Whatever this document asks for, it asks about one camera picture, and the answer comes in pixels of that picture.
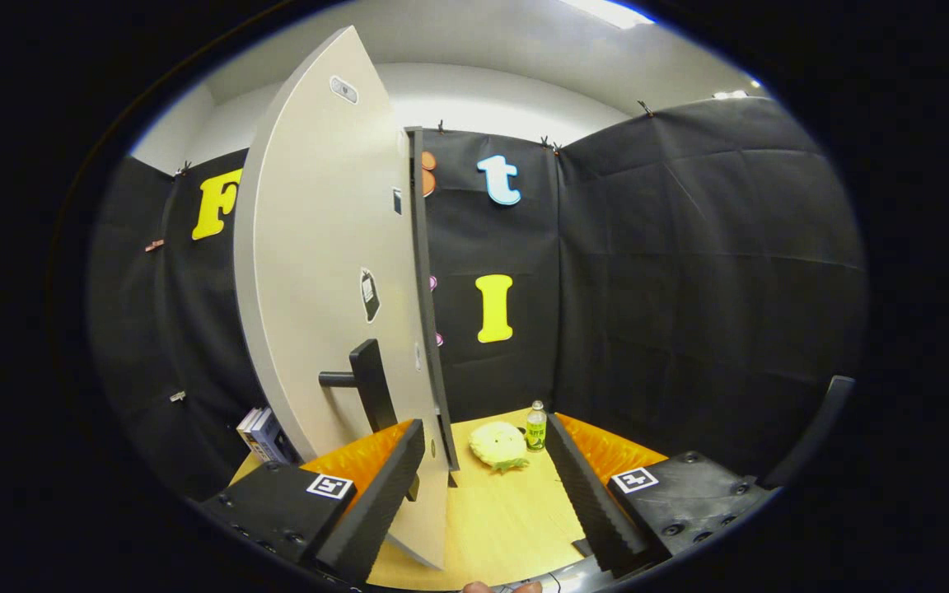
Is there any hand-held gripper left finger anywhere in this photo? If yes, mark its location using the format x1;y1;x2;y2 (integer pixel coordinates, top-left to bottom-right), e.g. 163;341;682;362
199;418;426;584

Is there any beige shoe cabinet door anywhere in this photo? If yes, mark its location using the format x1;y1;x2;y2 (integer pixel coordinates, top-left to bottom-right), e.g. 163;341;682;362
233;25;460;571

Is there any black curved bar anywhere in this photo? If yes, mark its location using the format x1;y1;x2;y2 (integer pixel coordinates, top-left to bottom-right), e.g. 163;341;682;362
759;375;856;491

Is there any black door handle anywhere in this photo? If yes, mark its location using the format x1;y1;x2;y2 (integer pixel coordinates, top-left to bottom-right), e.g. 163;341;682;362
319;339;422;502

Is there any blue-grey book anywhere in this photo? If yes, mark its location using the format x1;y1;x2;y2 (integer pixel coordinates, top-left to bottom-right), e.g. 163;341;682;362
256;409;302;464

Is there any black backdrop cloth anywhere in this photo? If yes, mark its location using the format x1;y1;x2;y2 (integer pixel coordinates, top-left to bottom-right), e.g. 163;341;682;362
87;97;869;503

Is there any yellow plush toy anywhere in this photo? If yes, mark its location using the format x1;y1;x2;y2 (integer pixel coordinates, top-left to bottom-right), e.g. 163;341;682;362
470;422;531;472

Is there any long ceiling light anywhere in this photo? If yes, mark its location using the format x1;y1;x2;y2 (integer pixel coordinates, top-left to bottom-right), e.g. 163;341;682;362
561;0;657;30

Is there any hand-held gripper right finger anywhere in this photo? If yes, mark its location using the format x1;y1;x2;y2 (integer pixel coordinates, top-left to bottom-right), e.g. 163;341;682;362
546;412;776;577

